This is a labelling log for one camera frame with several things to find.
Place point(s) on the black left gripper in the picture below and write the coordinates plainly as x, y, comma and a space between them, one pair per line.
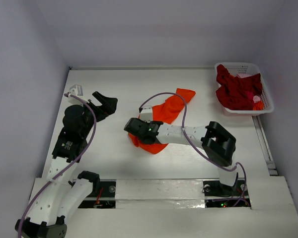
109, 105

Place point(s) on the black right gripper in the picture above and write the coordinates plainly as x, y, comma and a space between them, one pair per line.
133, 125

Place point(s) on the orange t-shirt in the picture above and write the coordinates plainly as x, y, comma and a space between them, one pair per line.
168, 113

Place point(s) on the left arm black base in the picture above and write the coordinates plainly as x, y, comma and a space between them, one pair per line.
103, 199

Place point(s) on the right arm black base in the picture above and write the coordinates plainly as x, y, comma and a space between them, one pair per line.
218, 195

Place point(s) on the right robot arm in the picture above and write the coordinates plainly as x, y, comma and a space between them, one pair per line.
213, 142

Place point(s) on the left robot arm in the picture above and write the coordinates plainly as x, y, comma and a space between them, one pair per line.
51, 208

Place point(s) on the dark red t-shirt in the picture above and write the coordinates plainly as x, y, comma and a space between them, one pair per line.
232, 91

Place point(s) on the white plastic laundry basket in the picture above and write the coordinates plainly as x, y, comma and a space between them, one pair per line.
249, 68

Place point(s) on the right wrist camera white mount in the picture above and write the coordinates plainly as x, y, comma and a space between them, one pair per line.
146, 113

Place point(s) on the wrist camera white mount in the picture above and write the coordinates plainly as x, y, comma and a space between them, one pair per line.
77, 91
146, 113

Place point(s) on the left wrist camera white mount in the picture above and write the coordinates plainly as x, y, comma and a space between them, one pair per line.
77, 91

